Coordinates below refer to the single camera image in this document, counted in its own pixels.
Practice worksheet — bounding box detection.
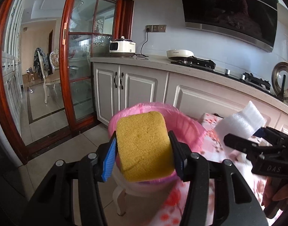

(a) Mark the white lower kitchen cabinet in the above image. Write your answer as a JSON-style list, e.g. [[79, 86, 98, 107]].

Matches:
[[92, 61, 288, 132]]

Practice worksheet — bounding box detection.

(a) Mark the steel pot lid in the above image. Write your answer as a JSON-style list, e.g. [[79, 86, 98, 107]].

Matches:
[[271, 62, 288, 99]]

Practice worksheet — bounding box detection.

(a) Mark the wooden glass sliding door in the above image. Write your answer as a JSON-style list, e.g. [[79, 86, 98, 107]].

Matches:
[[60, 0, 118, 134]]

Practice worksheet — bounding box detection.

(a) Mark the triple wall socket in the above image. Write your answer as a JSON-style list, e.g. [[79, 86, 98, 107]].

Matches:
[[146, 25, 167, 33]]

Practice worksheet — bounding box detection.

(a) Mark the person's right hand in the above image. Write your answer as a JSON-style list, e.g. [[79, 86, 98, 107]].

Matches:
[[262, 181, 288, 208]]

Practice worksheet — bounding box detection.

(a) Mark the white tall hallway cabinet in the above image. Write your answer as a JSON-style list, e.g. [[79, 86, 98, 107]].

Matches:
[[1, 0, 25, 128]]

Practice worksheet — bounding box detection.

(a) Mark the white rice cooker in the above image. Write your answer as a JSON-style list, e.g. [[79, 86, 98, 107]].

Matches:
[[109, 36, 136, 57]]

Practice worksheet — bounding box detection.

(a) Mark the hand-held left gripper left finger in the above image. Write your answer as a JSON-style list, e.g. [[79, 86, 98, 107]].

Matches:
[[28, 131, 118, 226]]

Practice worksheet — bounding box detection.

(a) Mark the white carved dining chair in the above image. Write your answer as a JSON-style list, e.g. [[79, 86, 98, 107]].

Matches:
[[41, 49, 61, 104]]

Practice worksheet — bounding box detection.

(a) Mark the white foam block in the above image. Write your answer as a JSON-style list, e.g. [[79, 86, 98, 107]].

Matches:
[[214, 101, 267, 139]]

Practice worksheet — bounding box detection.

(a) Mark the black range hood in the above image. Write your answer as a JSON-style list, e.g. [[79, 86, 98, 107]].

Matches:
[[178, 0, 278, 53]]

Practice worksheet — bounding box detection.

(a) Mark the black lid stand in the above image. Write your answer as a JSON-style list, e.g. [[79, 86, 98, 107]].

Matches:
[[277, 75, 288, 99]]

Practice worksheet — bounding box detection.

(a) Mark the black power cable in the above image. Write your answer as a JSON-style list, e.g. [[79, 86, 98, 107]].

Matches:
[[139, 31, 149, 58]]

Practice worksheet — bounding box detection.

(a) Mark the pink floral tablecloth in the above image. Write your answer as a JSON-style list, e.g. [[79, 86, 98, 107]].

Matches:
[[156, 112, 288, 226]]

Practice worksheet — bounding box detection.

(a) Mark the red wooden door post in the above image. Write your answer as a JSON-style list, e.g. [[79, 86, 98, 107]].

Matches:
[[116, 0, 135, 58]]

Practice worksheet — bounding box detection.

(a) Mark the black gas stove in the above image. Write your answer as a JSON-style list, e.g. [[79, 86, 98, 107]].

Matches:
[[171, 56, 276, 95]]

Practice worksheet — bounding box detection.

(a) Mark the pink lined trash bin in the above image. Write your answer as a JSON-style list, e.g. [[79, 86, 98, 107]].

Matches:
[[108, 102, 207, 191]]

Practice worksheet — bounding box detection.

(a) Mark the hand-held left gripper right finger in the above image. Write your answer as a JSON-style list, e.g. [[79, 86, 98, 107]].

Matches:
[[169, 131, 269, 226]]

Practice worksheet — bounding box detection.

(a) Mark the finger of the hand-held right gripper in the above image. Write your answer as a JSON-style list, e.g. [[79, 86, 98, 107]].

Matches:
[[252, 127, 276, 142], [223, 133, 264, 153]]

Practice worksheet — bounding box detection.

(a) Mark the dark patterned cloth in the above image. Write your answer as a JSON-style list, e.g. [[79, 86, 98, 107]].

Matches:
[[34, 48, 50, 80]]

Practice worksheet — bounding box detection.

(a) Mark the white curved furniture leg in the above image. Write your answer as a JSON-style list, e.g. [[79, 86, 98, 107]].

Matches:
[[112, 184, 128, 216]]

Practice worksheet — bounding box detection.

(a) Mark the white flat pan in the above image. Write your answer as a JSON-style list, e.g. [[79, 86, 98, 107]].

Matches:
[[167, 49, 194, 60]]

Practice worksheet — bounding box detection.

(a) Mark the yellow sponge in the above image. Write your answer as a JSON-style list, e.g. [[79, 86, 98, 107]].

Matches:
[[116, 111, 175, 182]]

